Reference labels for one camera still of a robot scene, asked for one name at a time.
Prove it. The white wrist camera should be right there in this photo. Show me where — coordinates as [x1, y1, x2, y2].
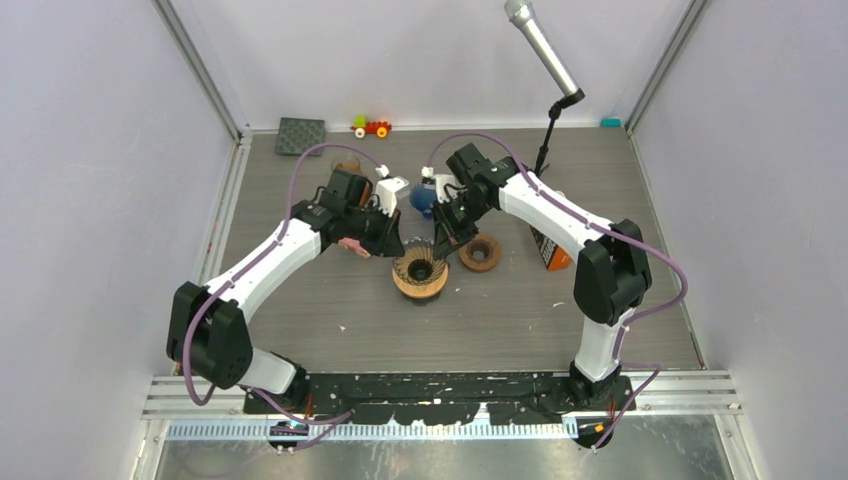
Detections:
[421, 166, 459, 203]
[374, 164, 410, 217]

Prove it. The silver microphone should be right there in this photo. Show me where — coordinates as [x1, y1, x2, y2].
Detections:
[504, 0, 585, 108]

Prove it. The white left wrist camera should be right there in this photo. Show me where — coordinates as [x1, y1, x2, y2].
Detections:
[374, 164, 410, 217]

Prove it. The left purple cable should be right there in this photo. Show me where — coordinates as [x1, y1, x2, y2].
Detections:
[181, 142, 390, 452]

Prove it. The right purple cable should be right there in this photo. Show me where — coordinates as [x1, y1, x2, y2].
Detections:
[423, 131, 690, 452]

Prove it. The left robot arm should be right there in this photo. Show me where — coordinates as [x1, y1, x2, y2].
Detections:
[165, 168, 409, 414]

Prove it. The teal block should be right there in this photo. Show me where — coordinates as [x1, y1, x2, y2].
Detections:
[599, 117, 622, 128]

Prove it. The clear smoky glass dripper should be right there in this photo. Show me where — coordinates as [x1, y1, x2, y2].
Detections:
[391, 237, 449, 297]

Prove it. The dark grey building plate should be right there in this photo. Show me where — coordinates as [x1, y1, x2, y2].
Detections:
[274, 117, 326, 156]

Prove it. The grey dripper with handle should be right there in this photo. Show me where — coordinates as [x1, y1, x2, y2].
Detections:
[404, 292, 441, 306]

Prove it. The purple cable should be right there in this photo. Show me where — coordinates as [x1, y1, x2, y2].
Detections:
[181, 142, 390, 452]
[423, 131, 690, 452]

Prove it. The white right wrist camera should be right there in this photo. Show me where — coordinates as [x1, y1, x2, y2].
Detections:
[421, 166, 459, 203]

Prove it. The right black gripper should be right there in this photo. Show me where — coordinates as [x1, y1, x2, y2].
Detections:
[429, 193, 491, 262]

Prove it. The orange coffee filter box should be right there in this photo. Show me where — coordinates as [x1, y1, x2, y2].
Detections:
[530, 227, 573, 272]

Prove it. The colourful toy train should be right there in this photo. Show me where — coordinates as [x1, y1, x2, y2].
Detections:
[350, 115, 392, 139]

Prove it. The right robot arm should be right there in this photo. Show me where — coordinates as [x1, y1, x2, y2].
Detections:
[421, 143, 652, 411]

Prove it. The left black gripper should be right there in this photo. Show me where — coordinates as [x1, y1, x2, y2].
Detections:
[347, 202, 404, 260]

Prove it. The light wooden dripper ring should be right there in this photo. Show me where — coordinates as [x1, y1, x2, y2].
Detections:
[391, 258, 450, 301]

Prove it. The black microphone tripod stand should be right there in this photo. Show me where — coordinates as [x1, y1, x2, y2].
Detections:
[533, 97, 569, 177]

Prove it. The dark wooden dripper ring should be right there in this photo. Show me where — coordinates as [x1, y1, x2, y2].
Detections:
[457, 233, 503, 274]

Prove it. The playing card box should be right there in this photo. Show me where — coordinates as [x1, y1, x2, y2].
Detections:
[337, 237, 371, 258]

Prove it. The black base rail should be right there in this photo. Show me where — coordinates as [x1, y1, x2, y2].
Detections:
[244, 372, 635, 447]

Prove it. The amber glass carafe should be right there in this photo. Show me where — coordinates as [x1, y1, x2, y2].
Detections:
[330, 153, 373, 205]

